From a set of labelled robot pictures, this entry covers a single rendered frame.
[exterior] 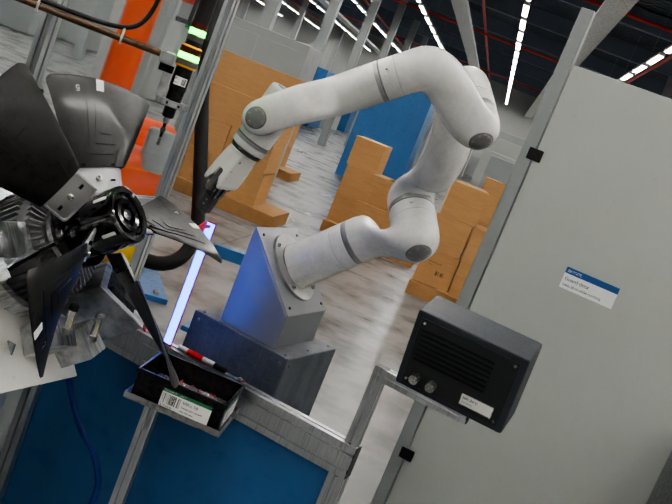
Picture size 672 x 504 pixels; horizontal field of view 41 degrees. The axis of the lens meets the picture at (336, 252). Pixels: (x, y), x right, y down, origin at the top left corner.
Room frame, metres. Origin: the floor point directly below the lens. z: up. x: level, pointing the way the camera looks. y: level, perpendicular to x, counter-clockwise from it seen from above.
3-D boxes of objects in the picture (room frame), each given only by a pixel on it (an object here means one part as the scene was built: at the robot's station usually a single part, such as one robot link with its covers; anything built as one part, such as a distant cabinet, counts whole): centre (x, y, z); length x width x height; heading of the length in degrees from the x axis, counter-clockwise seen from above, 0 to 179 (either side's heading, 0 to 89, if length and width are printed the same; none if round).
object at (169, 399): (1.98, 0.20, 0.85); 0.22 x 0.17 x 0.07; 86
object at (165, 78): (1.85, 0.43, 1.49); 0.09 x 0.07 x 0.10; 106
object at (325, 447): (2.16, 0.21, 0.82); 0.90 x 0.04 x 0.08; 71
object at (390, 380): (1.98, -0.29, 1.04); 0.24 x 0.03 x 0.03; 71
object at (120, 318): (1.91, 0.43, 0.98); 0.20 x 0.16 x 0.20; 71
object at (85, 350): (1.82, 0.43, 0.91); 0.12 x 0.08 x 0.12; 71
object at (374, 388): (2.01, -0.20, 0.96); 0.03 x 0.03 x 0.20; 71
